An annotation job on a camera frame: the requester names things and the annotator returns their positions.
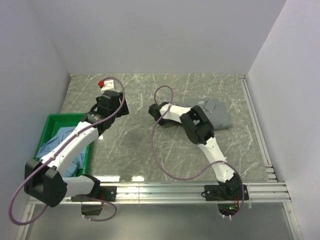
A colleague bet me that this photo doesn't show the grey long sleeve shirt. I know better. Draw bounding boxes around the grey long sleeve shirt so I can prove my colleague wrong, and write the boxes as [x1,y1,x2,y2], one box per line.
[176,97,233,130]

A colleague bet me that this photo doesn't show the aluminium mounting rail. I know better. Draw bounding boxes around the aluminium mounting rail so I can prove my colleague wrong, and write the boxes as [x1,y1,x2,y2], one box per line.
[27,181,292,205]

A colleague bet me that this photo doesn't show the aluminium side rail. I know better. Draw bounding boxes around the aluminium side rail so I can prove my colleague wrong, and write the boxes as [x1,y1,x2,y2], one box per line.
[239,74,278,182]

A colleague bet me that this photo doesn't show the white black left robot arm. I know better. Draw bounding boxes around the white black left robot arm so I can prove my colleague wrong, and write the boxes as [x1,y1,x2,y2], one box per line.
[23,90,129,208]

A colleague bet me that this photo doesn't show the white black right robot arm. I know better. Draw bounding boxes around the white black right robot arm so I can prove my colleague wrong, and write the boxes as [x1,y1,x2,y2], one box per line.
[148,101,249,201]

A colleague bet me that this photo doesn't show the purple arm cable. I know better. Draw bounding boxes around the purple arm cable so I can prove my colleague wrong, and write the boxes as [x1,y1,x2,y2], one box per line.
[151,85,244,218]
[8,77,126,226]

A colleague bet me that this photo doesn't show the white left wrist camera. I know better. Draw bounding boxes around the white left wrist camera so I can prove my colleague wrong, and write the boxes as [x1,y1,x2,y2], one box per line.
[98,79,116,93]

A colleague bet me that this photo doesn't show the green plastic bin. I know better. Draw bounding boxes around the green plastic bin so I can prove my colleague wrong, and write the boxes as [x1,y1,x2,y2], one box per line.
[35,113,92,177]

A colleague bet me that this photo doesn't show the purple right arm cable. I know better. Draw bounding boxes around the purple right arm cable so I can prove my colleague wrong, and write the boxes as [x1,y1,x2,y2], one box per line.
[151,85,244,218]

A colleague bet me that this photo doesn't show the blue long sleeve shirt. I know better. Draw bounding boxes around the blue long sleeve shirt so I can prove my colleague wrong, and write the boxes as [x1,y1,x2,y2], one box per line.
[36,126,86,177]

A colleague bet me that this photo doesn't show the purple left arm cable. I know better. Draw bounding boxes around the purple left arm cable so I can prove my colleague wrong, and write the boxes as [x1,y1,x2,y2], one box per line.
[8,77,126,226]

